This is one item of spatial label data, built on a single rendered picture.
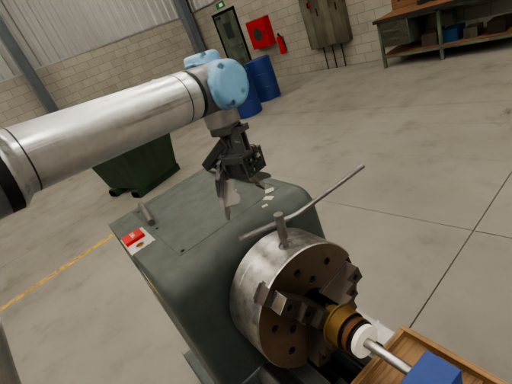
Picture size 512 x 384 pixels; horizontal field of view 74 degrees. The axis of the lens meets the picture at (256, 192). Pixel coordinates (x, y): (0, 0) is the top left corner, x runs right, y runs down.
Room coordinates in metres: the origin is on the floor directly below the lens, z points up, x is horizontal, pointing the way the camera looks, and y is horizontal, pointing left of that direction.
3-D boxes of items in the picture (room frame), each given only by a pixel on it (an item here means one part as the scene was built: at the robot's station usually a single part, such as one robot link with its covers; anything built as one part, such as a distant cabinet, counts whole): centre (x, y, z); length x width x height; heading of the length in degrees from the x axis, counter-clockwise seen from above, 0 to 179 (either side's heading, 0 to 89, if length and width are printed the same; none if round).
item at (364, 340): (0.41, -0.12, 1.08); 0.13 x 0.07 x 0.07; 26
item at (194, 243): (0.99, 0.20, 1.06); 0.59 x 0.48 x 0.39; 26
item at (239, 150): (0.73, 0.01, 1.46); 0.09 x 0.08 x 0.12; 45
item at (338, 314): (0.51, -0.07, 1.08); 0.09 x 0.09 x 0.09; 26
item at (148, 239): (0.93, 0.39, 1.23); 0.13 x 0.08 x 0.06; 26
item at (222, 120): (0.74, 0.01, 1.54); 0.08 x 0.08 x 0.05
